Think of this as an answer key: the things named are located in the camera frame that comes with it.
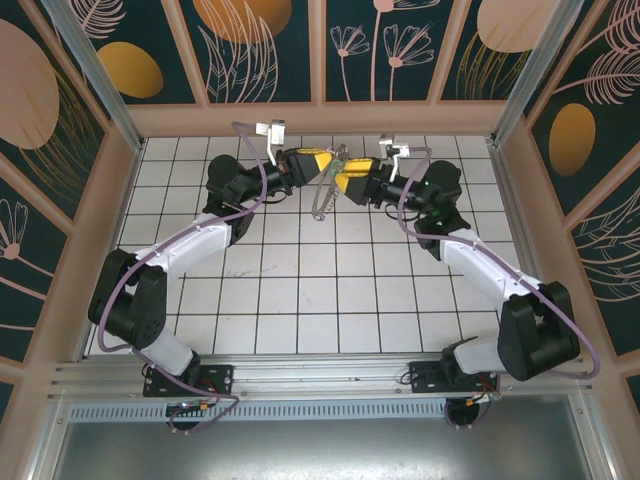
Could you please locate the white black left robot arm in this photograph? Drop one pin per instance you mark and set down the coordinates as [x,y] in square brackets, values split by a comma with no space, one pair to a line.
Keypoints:
[145,320]

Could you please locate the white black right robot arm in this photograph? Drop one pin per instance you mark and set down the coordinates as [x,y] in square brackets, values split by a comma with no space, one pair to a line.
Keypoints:
[530,330]

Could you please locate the grey metal sheet panel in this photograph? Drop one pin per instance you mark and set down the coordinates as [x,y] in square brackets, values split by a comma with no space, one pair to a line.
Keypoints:
[320,450]

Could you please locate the aluminium corner post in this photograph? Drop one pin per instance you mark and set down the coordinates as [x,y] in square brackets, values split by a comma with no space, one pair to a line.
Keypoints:
[541,75]
[95,75]

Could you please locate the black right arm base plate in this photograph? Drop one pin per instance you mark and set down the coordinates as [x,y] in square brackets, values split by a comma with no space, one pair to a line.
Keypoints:
[425,382]

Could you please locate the aluminium mounting rail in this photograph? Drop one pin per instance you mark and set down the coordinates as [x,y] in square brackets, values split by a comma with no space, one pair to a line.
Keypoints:
[320,375]

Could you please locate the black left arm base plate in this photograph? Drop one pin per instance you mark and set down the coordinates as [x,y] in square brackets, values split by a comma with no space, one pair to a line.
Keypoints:
[220,380]

